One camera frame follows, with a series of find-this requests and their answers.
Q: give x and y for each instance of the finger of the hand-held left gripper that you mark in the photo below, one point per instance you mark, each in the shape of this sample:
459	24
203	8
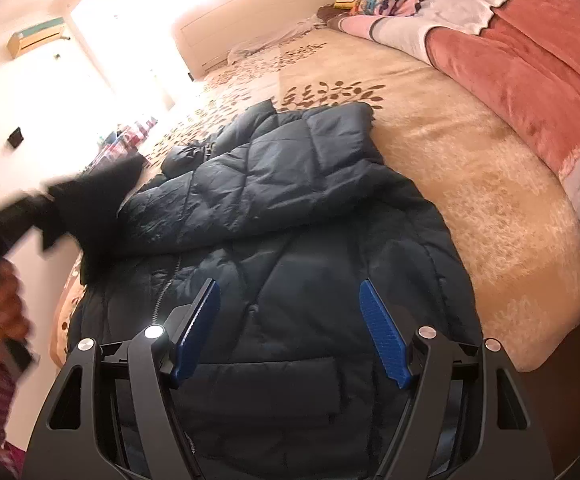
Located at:
100	210

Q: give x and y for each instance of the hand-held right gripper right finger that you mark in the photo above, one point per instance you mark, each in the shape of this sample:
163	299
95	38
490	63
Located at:
382	335

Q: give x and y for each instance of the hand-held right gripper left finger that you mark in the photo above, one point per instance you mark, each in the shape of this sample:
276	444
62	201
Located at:
197	330

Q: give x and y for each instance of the dark blue puffer jacket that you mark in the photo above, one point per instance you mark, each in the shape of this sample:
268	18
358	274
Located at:
295	210

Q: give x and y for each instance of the person's left hand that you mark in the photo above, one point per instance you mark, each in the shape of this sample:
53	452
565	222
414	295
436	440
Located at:
0	300

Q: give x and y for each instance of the leaf-patterned beige blanket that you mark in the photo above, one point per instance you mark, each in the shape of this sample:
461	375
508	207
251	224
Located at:
469	185

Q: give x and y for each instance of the white crumpled cloth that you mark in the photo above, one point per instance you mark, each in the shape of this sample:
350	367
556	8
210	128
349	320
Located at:
275	40

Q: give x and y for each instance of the cream wooden headboard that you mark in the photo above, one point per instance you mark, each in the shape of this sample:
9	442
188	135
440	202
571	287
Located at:
250	15

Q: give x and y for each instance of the pink and red patchwork quilt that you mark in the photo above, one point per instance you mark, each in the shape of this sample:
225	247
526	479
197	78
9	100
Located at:
519	70

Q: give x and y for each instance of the brown plush cloth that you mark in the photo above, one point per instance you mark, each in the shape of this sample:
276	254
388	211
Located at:
332	17

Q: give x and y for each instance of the black wall switch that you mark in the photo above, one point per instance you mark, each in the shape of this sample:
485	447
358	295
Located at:
16	138

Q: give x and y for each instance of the wall air conditioner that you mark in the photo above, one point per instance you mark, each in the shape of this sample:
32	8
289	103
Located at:
37	37

